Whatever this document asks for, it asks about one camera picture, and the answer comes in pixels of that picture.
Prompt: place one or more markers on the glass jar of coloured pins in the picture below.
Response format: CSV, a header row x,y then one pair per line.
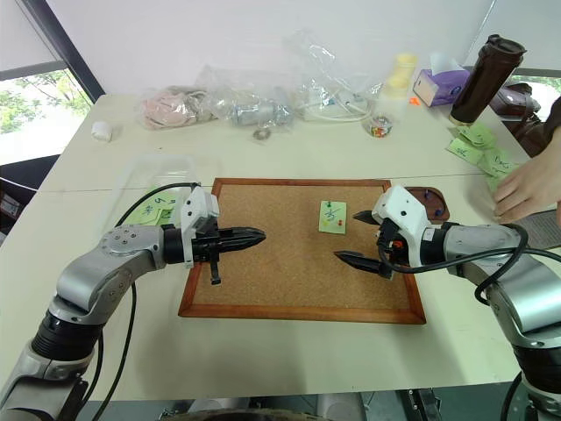
x,y
379,125

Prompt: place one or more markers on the person's dark sleeve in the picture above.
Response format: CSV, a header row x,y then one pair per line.
x,y
553,114

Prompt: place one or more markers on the person's bare hand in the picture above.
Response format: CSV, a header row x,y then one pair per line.
x,y
526,188

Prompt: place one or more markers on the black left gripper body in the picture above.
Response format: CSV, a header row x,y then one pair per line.
x,y
206,245

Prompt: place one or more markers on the small brown wooden tray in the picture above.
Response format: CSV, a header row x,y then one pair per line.
x,y
440,201

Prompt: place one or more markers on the green paper note with writing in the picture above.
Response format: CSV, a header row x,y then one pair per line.
x,y
497,163
167,216
477,135
146,210
332,217
494,182
462,151

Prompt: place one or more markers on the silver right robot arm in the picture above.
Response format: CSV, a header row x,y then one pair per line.
x,y
508,267

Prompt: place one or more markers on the dark brown bag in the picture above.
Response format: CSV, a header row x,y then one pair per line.
x,y
521,114

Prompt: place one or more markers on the large clear plastic bag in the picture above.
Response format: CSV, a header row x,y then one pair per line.
x,y
328,70

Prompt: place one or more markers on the clear plastic bag with contents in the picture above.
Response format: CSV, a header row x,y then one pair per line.
x,y
250,105

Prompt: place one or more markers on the wooden framed cork board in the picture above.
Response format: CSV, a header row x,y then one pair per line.
x,y
289,272

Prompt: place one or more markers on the small orange piece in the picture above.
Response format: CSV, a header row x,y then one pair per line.
x,y
414,101

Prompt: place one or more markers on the clear bag with green notes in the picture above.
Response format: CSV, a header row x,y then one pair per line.
x,y
175,166

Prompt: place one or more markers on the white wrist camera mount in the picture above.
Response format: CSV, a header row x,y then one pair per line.
x,y
197,206
403,210

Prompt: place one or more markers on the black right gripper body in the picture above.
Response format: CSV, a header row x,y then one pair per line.
x,y
392,250

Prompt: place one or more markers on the dark grey mat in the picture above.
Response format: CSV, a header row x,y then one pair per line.
x,y
541,232

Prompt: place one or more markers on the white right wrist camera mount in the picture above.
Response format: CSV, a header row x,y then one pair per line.
x,y
403,210

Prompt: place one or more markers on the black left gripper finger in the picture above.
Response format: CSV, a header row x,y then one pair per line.
x,y
243,245
247,233

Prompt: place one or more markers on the pink cloth bundle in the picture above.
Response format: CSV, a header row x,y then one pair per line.
x,y
171,107

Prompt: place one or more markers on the purple tissue box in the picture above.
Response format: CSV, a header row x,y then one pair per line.
x,y
442,85

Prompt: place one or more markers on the brown travel tumbler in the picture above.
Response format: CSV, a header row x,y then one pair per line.
x,y
482,83

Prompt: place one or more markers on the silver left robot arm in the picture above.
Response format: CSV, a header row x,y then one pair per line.
x,y
109,259

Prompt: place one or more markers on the white tape roll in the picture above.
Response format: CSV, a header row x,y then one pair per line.
x,y
101,130

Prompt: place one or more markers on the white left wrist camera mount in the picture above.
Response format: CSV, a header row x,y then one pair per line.
x,y
197,206

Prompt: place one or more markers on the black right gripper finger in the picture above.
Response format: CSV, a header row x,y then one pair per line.
x,y
363,216
361,261

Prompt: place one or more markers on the black window frame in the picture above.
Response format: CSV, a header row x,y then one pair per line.
x,y
70,48

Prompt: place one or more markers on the dark rounded robot base shape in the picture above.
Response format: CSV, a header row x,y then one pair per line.
x,y
263,410

